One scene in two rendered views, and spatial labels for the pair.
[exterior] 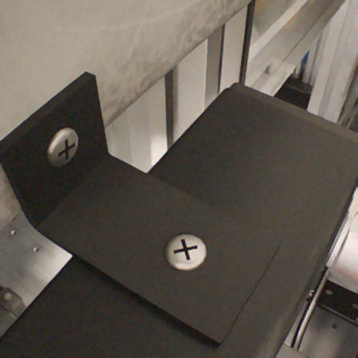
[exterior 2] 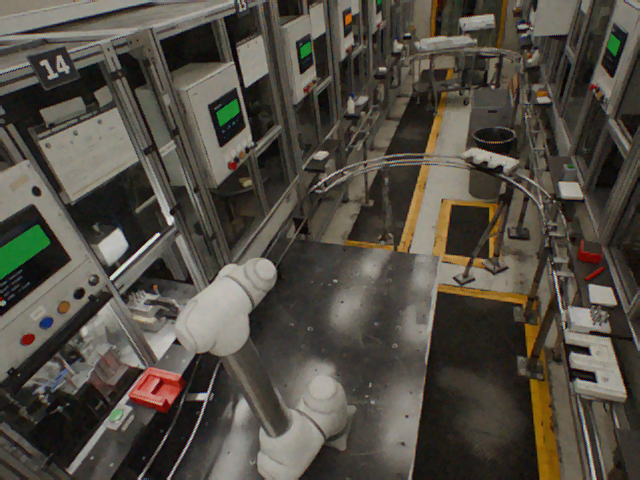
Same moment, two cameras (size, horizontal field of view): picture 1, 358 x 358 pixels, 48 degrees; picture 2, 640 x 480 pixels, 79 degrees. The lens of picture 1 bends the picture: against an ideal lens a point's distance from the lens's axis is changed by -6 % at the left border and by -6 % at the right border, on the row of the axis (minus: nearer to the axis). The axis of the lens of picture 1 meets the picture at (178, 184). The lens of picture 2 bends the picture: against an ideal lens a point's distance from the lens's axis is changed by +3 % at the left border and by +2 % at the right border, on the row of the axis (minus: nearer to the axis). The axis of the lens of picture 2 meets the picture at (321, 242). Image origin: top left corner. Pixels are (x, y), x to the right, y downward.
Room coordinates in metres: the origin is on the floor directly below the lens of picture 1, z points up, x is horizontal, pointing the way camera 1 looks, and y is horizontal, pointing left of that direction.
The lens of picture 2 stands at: (-1.03, -0.58, 2.20)
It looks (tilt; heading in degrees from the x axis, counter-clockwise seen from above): 37 degrees down; 350
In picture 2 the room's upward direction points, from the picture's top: 8 degrees counter-clockwise
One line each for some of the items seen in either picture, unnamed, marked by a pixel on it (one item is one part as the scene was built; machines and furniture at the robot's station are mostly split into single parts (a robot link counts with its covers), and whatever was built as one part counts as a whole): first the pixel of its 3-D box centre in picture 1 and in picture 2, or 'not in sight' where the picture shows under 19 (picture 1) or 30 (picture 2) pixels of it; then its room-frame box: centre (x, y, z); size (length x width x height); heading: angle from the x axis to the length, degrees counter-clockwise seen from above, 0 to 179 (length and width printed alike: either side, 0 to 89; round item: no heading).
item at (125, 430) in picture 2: not in sight; (122, 423); (-0.17, 0.05, 0.97); 0.08 x 0.08 x 0.12; 57
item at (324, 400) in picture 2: not in sight; (323, 403); (-0.25, -0.64, 0.85); 0.18 x 0.16 x 0.22; 128
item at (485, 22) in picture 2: not in sight; (474, 48); (5.46, -4.79, 0.48); 0.84 x 0.58 x 0.97; 155
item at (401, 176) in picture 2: not in sight; (419, 124); (3.94, -3.07, 0.01); 5.85 x 0.59 x 0.01; 147
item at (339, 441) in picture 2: not in sight; (330, 415); (-0.22, -0.66, 0.71); 0.22 x 0.18 x 0.06; 147
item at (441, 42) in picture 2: not in sight; (442, 70); (4.62, -3.76, 0.48); 0.88 x 0.56 x 0.96; 75
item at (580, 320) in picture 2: not in sight; (588, 318); (-0.27, -1.73, 0.92); 0.13 x 0.10 x 0.09; 57
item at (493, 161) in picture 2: not in sight; (488, 163); (1.16, -2.23, 0.84); 0.37 x 0.14 x 0.10; 25
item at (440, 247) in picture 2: not in sight; (468, 229); (1.46, -2.36, 0.01); 1.00 x 0.55 x 0.01; 147
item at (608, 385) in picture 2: not in sight; (588, 355); (-0.36, -1.66, 0.84); 0.37 x 0.14 x 0.10; 147
